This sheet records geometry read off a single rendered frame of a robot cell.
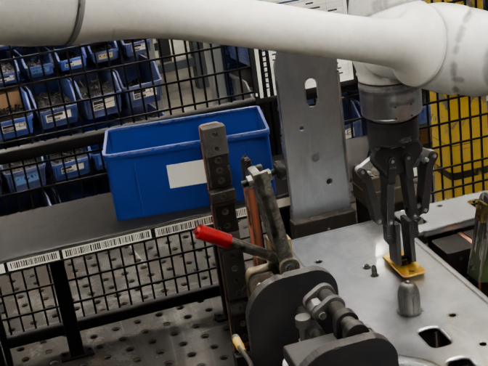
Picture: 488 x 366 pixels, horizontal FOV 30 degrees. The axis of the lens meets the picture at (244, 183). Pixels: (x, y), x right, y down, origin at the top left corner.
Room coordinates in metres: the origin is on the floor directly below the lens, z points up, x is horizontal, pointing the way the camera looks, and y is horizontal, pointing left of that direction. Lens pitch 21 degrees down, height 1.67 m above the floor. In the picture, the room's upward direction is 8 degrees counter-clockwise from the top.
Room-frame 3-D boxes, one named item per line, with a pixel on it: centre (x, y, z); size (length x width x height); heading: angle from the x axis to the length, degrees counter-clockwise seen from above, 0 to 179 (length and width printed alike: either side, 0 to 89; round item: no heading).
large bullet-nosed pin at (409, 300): (1.13, -0.21, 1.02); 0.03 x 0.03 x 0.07
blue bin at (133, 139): (1.64, 0.10, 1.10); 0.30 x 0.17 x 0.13; 93
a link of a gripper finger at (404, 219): (1.27, -0.24, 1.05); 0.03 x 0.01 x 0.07; 13
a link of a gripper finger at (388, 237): (1.26, -0.20, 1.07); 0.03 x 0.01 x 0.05; 103
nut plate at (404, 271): (1.27, -0.23, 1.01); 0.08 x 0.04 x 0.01; 13
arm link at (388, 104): (1.27, -0.23, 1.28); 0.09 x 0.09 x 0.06
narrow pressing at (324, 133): (1.52, -0.13, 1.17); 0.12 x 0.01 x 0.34; 103
